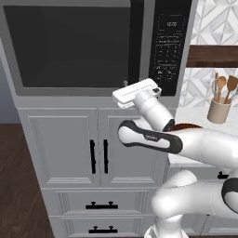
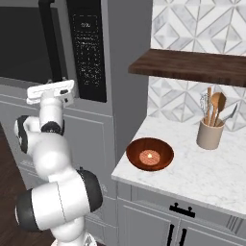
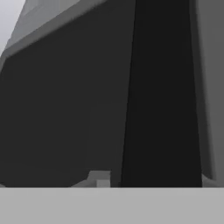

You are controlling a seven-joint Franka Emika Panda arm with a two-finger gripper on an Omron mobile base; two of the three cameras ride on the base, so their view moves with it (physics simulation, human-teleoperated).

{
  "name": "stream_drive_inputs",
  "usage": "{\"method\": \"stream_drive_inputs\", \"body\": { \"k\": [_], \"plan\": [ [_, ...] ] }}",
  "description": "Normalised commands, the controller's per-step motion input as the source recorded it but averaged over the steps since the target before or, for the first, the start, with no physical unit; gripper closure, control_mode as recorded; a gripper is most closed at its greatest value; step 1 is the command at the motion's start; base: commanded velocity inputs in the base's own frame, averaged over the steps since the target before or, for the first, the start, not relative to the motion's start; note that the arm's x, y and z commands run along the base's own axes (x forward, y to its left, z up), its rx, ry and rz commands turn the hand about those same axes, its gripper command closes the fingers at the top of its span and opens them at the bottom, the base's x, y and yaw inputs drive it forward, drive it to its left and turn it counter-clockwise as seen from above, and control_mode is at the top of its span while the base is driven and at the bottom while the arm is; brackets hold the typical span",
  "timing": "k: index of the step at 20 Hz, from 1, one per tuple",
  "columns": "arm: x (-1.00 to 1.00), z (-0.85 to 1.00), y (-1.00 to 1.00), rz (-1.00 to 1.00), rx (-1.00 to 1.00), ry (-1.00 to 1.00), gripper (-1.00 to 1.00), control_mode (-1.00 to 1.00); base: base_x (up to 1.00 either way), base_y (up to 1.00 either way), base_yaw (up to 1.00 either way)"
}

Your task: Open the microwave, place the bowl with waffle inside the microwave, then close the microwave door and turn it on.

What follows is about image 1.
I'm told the white counter cupboard door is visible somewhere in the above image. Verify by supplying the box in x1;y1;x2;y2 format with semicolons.
181;213;238;237

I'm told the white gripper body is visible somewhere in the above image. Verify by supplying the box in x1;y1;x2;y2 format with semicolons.
112;78;160;110

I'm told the small black drawer handle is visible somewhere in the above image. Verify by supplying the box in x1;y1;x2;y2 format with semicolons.
217;171;230;180

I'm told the dark brown bowl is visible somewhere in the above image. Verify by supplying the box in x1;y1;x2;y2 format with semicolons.
170;122;204;133

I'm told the white counter drawer front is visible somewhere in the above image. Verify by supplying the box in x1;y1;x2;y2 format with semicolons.
167;166;238;188

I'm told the brown wooden shelf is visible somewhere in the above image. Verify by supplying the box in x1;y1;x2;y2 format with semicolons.
185;45;238;70

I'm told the silver microwave oven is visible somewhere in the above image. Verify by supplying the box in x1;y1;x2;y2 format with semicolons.
0;0;200;109

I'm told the metal whisk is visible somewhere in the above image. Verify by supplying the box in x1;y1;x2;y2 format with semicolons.
211;77;218;100

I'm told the wooden spatula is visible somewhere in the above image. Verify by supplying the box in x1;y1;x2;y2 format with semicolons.
224;74;238;105

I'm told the wooden spoon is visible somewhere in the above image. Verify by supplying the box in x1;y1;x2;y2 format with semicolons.
216;75;228;104

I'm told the microwave door with dark window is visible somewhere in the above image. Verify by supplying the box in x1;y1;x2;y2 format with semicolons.
0;0;156;98

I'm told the black cupboard door handle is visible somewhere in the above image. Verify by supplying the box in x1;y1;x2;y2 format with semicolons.
89;139;97;175
102;139;110;175

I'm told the beige utensil pot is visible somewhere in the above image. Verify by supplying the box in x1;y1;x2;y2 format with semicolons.
206;96;232;126

